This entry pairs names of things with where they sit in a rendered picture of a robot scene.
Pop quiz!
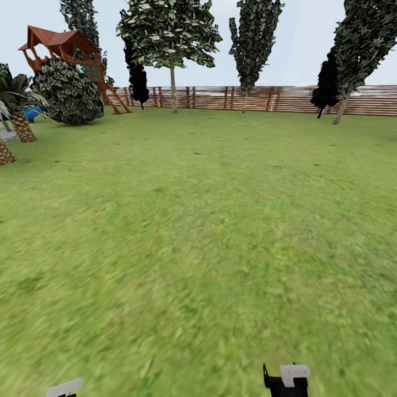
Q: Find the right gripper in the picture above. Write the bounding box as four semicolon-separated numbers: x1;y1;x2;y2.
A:
263;364;308;397

